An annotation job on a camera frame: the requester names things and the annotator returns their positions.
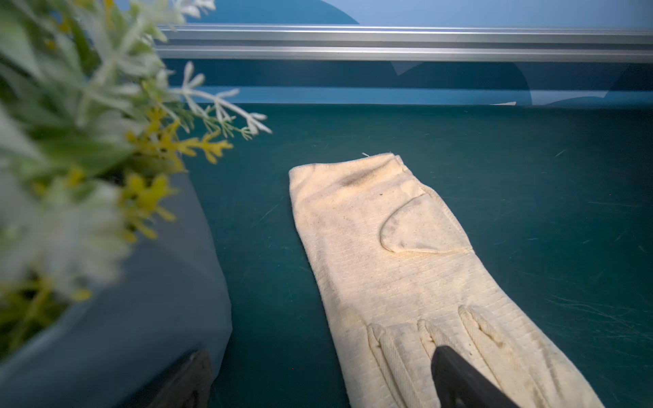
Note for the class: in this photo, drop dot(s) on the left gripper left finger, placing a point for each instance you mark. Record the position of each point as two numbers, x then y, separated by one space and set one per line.
185 383

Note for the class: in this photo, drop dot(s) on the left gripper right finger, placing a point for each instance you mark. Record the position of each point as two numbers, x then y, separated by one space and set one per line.
459 384

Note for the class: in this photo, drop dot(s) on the beige folded cloth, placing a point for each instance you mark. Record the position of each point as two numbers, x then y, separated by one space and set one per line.
398 278

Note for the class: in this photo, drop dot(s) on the small potted green plant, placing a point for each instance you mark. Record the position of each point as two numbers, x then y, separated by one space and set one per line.
108 266

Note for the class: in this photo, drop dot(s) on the aluminium back frame bar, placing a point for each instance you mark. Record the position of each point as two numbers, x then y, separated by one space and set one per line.
356 43

